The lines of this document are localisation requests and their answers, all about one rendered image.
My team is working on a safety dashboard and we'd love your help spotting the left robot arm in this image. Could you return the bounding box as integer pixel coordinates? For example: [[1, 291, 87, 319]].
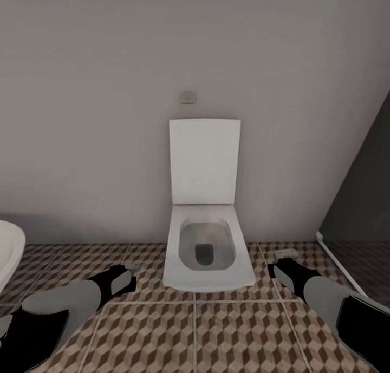
[[0, 263, 142, 373]]

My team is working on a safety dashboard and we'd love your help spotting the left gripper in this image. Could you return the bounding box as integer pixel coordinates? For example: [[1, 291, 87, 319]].
[[116, 276, 136, 297]]

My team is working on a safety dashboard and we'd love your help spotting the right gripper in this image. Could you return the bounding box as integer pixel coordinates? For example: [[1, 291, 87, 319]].
[[267, 264, 276, 278]]

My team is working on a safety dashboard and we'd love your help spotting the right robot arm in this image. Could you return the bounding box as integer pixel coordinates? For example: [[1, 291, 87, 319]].
[[267, 249, 390, 373]]

